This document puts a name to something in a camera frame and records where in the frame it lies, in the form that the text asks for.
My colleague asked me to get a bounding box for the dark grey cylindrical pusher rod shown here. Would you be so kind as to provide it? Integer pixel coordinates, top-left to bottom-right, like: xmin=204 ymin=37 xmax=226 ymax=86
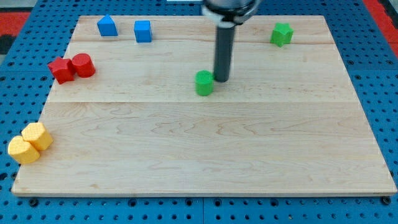
xmin=213 ymin=26 xmax=235 ymax=83

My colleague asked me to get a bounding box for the green cylinder block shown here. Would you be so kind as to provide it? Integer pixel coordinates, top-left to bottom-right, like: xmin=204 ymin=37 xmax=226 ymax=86
xmin=195 ymin=70 xmax=214 ymax=96

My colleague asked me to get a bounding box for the green star block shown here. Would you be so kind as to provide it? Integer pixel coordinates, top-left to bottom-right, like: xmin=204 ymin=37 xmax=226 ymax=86
xmin=270 ymin=22 xmax=294 ymax=47

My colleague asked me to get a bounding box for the red star block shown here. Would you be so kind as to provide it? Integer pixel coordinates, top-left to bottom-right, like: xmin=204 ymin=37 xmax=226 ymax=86
xmin=47 ymin=57 xmax=75 ymax=85

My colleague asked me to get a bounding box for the blue cube block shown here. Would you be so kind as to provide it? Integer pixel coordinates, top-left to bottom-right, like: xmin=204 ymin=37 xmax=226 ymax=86
xmin=134 ymin=20 xmax=152 ymax=43

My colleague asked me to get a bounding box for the light wooden board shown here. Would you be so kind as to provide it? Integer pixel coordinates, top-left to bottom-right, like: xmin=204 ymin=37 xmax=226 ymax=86
xmin=12 ymin=16 xmax=397 ymax=197

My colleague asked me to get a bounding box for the blue pentagon house block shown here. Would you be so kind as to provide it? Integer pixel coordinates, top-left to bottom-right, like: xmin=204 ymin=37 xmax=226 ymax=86
xmin=97 ymin=14 xmax=118 ymax=37

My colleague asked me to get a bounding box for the red cylinder block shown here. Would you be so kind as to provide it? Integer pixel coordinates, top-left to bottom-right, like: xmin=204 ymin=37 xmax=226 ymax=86
xmin=72 ymin=53 xmax=95 ymax=78

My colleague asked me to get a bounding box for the yellow hexagon block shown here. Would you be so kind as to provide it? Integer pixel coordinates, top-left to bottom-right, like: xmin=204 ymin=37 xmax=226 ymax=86
xmin=22 ymin=122 xmax=53 ymax=151

